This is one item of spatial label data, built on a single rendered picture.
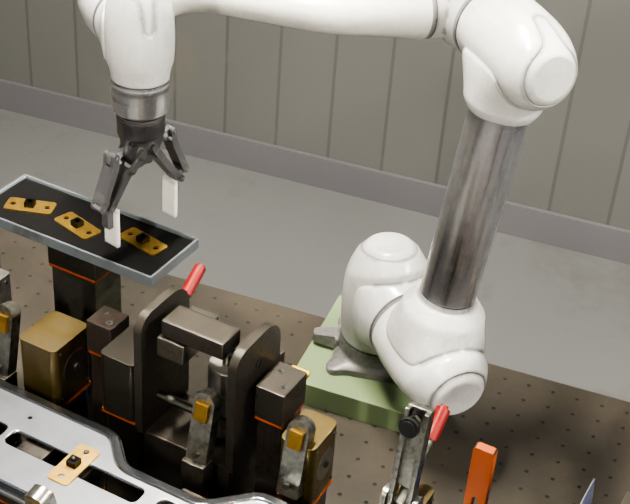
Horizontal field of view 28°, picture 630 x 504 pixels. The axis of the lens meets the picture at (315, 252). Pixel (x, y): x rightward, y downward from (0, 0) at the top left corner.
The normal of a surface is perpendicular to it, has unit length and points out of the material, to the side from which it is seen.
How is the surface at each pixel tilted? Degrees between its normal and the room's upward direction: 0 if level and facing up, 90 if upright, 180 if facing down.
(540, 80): 86
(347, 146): 90
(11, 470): 0
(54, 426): 0
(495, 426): 0
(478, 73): 90
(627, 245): 90
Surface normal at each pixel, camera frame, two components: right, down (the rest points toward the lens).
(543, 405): 0.07, -0.83
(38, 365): -0.48, 0.46
